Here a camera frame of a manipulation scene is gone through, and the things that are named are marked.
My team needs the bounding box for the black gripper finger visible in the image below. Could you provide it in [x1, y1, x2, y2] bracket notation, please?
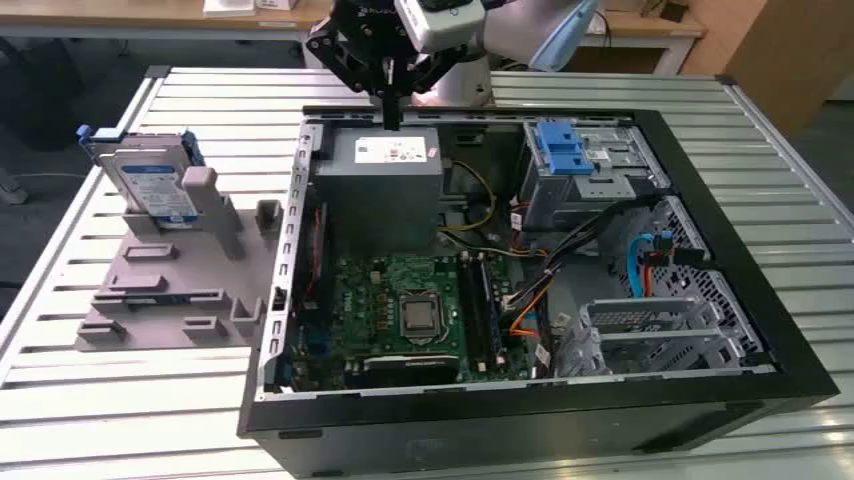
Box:
[304, 19, 395, 131]
[392, 43, 469, 131]

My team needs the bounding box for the hard disk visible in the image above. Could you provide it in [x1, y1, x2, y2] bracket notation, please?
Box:
[76, 124, 203, 232]

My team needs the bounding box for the blue data wire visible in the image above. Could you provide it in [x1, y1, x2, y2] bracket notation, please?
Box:
[626, 232, 672, 297]

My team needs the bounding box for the power wire black connector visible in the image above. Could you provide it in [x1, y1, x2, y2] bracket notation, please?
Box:
[643, 232, 708, 271]

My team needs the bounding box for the metal disk bay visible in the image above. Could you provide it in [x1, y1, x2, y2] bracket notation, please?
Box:
[577, 297, 762, 376]

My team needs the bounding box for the white cardboard box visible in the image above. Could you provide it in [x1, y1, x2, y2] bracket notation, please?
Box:
[203, 0, 259, 19]

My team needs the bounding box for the blue plastic drive latch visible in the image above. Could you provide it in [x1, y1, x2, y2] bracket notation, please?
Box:
[532, 122, 595, 176]

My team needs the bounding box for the wooden desk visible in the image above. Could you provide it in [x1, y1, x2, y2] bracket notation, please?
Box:
[0, 0, 708, 76]

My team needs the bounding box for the grey power supply unit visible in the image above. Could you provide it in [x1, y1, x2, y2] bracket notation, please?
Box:
[311, 127, 447, 256]

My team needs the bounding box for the metal drive cage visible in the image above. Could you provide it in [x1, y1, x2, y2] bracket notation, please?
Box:
[519, 119, 672, 231]

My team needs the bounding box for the green motherboard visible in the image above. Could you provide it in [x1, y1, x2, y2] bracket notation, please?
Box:
[292, 252, 539, 391]

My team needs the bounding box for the black office chair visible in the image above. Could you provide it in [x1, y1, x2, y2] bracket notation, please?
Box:
[0, 34, 88, 151]

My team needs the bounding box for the black RAM slot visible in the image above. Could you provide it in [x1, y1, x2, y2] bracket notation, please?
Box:
[476, 252, 507, 366]
[457, 252, 485, 372]

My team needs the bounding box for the CPU socket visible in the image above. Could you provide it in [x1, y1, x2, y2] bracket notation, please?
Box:
[397, 288, 447, 346]

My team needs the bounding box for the grey parts rack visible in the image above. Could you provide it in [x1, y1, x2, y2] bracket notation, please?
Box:
[72, 167, 288, 354]

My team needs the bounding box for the silver CPU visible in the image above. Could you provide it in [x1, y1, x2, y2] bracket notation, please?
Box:
[403, 299, 439, 334]

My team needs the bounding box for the wooden cabinet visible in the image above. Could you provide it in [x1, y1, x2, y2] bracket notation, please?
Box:
[679, 0, 854, 146]

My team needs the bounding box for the black graphics card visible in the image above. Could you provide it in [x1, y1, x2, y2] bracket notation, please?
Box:
[345, 352, 461, 389]

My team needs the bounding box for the black PC case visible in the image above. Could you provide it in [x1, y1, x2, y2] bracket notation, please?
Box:
[236, 103, 840, 480]

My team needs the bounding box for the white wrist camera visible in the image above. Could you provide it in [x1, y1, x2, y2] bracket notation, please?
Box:
[392, 0, 487, 54]

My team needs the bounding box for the yellow wire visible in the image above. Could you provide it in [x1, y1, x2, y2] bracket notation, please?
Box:
[436, 159, 499, 234]

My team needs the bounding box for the thin red wire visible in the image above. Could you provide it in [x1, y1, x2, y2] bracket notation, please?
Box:
[303, 203, 325, 306]

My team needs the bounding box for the black wire bundle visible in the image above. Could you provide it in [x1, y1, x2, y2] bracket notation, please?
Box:
[503, 194, 662, 309]

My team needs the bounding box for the orange wire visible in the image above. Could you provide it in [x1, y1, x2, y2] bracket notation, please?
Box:
[508, 294, 539, 336]

